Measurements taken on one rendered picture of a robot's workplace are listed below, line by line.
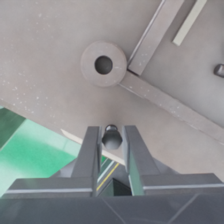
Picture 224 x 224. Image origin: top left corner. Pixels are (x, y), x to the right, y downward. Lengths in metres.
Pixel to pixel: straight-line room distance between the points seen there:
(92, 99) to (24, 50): 0.08
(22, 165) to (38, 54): 1.90
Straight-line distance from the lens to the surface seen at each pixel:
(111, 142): 0.15
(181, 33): 0.18
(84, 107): 0.17
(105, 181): 1.54
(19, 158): 2.01
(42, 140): 1.81
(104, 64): 0.16
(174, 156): 0.21
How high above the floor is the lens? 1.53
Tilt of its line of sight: 75 degrees down
